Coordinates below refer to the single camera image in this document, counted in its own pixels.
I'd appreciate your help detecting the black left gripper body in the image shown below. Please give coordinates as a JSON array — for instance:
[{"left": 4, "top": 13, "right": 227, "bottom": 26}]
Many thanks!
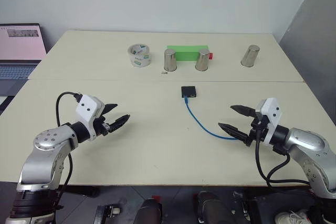
[{"left": 92, "top": 113, "right": 112, "bottom": 137}]

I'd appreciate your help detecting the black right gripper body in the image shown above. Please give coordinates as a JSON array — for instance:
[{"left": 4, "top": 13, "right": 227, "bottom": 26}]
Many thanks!
[{"left": 244, "top": 115, "right": 270, "bottom": 147}]

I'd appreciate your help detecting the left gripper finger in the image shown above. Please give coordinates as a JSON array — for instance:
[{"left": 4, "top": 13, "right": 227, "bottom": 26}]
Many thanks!
[
  {"left": 103, "top": 103, "right": 118, "bottom": 116},
  {"left": 108, "top": 114, "right": 131, "bottom": 133}
]

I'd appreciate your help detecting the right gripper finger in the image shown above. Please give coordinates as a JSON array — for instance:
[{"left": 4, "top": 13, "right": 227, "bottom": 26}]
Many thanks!
[
  {"left": 218, "top": 122, "right": 249, "bottom": 142},
  {"left": 230, "top": 105, "right": 256, "bottom": 118}
]

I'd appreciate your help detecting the small black adapter box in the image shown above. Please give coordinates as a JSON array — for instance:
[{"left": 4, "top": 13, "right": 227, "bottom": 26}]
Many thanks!
[{"left": 180, "top": 86, "right": 198, "bottom": 99}]

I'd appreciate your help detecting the upturned steel cup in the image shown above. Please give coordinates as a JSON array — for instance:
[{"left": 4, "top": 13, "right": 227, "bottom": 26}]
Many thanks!
[
  {"left": 163, "top": 48, "right": 177, "bottom": 72},
  {"left": 195, "top": 48, "right": 212, "bottom": 72},
  {"left": 240, "top": 45, "right": 261, "bottom": 68}
]

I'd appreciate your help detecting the clear printed tape roll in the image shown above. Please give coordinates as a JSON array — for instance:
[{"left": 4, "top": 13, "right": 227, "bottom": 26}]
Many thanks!
[{"left": 127, "top": 43, "right": 152, "bottom": 69}]

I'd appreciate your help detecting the dark rounded shape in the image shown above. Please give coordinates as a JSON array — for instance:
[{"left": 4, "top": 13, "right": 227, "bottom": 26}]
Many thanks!
[
  {"left": 136, "top": 199, "right": 163, "bottom": 224},
  {"left": 195, "top": 191, "right": 235, "bottom": 224}
]

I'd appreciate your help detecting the green rectangular box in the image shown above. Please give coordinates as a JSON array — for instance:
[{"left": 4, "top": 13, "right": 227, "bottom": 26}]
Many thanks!
[{"left": 166, "top": 45, "right": 211, "bottom": 61}]

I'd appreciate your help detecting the white sneaker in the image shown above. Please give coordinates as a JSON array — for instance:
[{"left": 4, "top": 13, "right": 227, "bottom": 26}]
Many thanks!
[{"left": 274, "top": 209, "right": 313, "bottom": 224}]

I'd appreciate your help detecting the open grey laptop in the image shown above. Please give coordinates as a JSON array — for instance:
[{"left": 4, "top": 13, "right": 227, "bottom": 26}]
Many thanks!
[{"left": 0, "top": 23, "right": 48, "bottom": 113}]

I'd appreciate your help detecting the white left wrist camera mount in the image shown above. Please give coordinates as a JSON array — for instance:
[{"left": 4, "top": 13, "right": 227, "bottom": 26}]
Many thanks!
[{"left": 75, "top": 94, "right": 106, "bottom": 141}]

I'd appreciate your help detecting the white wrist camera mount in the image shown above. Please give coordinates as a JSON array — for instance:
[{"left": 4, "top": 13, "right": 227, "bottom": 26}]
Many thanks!
[
  {"left": 255, "top": 97, "right": 283, "bottom": 146},
  {"left": 75, "top": 94, "right": 106, "bottom": 141}
]

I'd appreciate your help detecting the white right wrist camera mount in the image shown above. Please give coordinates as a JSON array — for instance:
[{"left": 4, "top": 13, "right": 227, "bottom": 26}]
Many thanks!
[{"left": 255, "top": 97, "right": 283, "bottom": 146}]

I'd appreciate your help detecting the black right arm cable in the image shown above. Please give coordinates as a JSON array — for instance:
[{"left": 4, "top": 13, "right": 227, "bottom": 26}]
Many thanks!
[{"left": 255, "top": 126, "right": 316, "bottom": 189}]

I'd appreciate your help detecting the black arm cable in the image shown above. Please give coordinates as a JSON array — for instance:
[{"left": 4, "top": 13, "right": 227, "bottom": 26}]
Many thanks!
[
  {"left": 255, "top": 126, "right": 316, "bottom": 189},
  {"left": 55, "top": 91, "right": 83, "bottom": 209}
]

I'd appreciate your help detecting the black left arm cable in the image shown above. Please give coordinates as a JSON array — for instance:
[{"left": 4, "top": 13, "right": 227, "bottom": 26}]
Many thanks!
[{"left": 55, "top": 91, "right": 83, "bottom": 209}]

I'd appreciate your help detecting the blue cable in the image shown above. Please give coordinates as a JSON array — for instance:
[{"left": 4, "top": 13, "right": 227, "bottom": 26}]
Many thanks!
[{"left": 184, "top": 96, "right": 244, "bottom": 141}]

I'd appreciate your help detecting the black metal bracket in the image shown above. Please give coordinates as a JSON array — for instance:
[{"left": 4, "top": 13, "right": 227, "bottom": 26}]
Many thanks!
[{"left": 95, "top": 204, "right": 123, "bottom": 224}]

